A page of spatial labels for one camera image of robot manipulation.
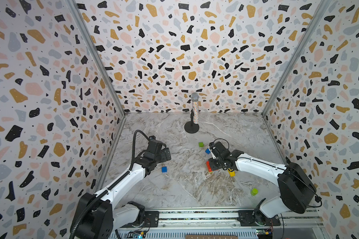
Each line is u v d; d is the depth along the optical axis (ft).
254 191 2.64
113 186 1.49
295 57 2.93
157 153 2.20
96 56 2.82
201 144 3.38
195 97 2.86
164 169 3.01
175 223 2.40
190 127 3.68
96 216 1.30
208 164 2.70
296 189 1.43
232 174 2.95
